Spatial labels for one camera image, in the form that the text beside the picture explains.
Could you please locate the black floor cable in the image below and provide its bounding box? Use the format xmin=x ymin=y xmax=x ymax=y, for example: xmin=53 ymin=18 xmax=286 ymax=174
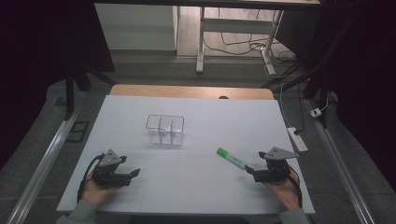
xmin=203 ymin=8 xmax=278 ymax=57

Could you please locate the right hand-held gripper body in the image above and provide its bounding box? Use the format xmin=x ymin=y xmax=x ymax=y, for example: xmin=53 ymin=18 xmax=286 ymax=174
xmin=253 ymin=147 xmax=300 ymax=184

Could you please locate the clear acrylic divided organizer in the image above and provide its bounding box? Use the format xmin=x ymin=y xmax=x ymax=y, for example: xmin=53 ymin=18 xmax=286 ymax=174
xmin=145 ymin=113 xmax=186 ymax=147

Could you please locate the white power strip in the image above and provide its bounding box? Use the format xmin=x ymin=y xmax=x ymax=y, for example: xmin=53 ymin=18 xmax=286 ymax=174
xmin=286 ymin=126 xmax=309 ymax=154

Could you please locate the white desk frame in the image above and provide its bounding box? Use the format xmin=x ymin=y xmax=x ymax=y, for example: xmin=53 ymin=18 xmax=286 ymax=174
xmin=195 ymin=6 xmax=285 ymax=77

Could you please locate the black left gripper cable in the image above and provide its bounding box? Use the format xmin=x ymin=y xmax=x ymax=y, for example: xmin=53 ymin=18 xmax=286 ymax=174
xmin=76 ymin=152 xmax=106 ymax=203

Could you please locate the black floor plate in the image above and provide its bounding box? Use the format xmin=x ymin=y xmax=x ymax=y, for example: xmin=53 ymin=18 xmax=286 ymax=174
xmin=65 ymin=120 xmax=91 ymax=144

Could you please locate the white table cover sheet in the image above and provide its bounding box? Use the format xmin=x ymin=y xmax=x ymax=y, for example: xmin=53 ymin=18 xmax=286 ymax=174
xmin=56 ymin=94 xmax=316 ymax=217

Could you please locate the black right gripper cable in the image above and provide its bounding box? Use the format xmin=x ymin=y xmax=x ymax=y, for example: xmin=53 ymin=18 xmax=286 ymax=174
xmin=287 ymin=166 xmax=304 ymax=209

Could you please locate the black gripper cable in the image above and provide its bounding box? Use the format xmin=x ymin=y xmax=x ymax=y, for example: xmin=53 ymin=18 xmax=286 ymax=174
xmin=76 ymin=152 xmax=106 ymax=203
xmin=287 ymin=166 xmax=304 ymax=209

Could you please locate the black metal stand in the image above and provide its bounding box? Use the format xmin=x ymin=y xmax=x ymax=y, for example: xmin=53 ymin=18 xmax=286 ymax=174
xmin=63 ymin=63 xmax=117 ymax=121

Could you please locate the person's left hand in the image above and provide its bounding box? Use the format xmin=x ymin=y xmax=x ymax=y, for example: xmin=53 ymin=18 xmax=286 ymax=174
xmin=80 ymin=173 xmax=120 ymax=205

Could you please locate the dark curtain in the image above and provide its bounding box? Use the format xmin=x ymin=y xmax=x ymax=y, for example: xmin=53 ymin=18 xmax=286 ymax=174
xmin=0 ymin=0 xmax=116 ymax=171
xmin=275 ymin=0 xmax=396 ymax=190

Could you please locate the person's right hand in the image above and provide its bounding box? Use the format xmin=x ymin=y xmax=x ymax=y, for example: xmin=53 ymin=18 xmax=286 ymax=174
xmin=262 ymin=173 xmax=303 ymax=211

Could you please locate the white cabinet panel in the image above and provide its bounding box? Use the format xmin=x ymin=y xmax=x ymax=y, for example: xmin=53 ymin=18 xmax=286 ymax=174
xmin=94 ymin=3 xmax=179 ymax=51

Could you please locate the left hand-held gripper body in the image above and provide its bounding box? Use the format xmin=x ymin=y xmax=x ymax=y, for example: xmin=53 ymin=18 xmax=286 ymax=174
xmin=92 ymin=148 xmax=131 ymax=188

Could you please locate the white floor cable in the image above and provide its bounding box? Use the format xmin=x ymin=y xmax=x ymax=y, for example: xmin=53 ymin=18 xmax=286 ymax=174
xmin=248 ymin=41 xmax=297 ymax=129

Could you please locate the green and white marker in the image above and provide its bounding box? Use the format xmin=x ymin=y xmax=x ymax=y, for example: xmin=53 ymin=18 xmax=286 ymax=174
xmin=216 ymin=147 xmax=250 ymax=171

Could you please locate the aluminium rail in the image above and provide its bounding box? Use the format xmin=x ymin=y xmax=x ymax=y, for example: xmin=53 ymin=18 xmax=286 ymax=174
xmin=5 ymin=90 xmax=89 ymax=224
xmin=304 ymin=98 xmax=376 ymax=224

